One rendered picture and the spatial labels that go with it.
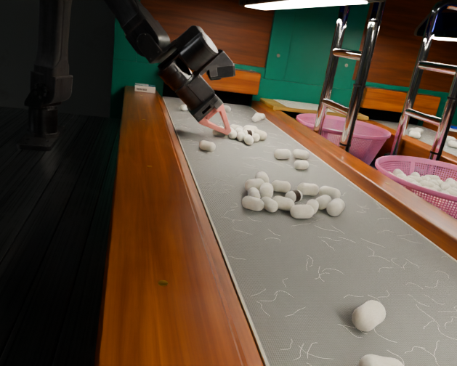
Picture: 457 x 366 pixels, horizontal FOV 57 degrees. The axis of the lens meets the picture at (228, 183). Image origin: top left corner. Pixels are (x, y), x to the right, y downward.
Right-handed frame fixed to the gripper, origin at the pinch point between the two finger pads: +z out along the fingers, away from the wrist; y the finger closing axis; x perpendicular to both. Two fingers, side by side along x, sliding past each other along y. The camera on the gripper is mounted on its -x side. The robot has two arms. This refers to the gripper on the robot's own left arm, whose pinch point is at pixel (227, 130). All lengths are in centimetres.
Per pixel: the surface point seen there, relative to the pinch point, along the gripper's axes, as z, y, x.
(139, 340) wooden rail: -17, -69, 13
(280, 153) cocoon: 6.1, -14.6, -4.9
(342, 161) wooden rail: 13.5, -20.5, -12.7
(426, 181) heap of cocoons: 28.2, -23.4, -22.8
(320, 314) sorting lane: -3, -63, 5
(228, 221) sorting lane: -6.1, -44.2, 7.4
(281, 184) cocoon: 1.3, -33.1, -0.8
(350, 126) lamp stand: 15.4, -9.1, -20.6
